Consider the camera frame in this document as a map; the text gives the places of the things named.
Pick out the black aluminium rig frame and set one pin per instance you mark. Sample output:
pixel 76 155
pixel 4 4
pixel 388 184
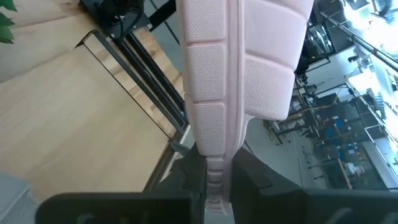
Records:
pixel 152 81

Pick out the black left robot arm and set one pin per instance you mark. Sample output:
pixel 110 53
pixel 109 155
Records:
pixel 115 12

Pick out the wooden shelf with black legs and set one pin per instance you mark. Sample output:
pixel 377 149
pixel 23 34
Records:
pixel 77 124

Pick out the artificial plant in black pot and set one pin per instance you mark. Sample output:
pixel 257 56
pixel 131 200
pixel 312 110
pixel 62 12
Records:
pixel 5 34

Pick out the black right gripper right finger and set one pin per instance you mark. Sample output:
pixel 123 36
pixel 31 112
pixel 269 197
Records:
pixel 245 177

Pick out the background storage racks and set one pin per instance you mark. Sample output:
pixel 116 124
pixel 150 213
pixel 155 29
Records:
pixel 342 140

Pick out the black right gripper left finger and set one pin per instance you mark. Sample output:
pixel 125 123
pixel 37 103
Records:
pixel 192 177

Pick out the pink slide sandal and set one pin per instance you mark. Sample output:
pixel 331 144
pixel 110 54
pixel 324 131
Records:
pixel 208 71

